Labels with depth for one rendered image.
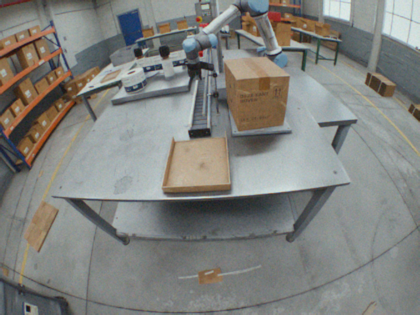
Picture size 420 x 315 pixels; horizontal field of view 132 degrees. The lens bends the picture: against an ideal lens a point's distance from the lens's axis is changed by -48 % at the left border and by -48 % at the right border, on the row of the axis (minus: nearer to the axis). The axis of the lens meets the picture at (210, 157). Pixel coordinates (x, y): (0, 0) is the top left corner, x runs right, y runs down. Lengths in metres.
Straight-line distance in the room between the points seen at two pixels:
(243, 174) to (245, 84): 0.36
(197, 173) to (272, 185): 0.30
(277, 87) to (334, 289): 1.43
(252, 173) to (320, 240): 1.05
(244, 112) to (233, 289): 1.16
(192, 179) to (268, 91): 0.49
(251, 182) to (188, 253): 0.93
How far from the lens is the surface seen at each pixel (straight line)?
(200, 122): 0.92
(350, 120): 1.27
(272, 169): 0.76
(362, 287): 1.75
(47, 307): 1.77
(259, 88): 0.79
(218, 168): 0.75
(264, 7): 1.17
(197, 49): 1.04
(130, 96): 1.53
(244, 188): 0.69
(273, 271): 1.45
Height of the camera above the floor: 1.41
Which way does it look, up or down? 46 degrees down
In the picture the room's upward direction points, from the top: 10 degrees counter-clockwise
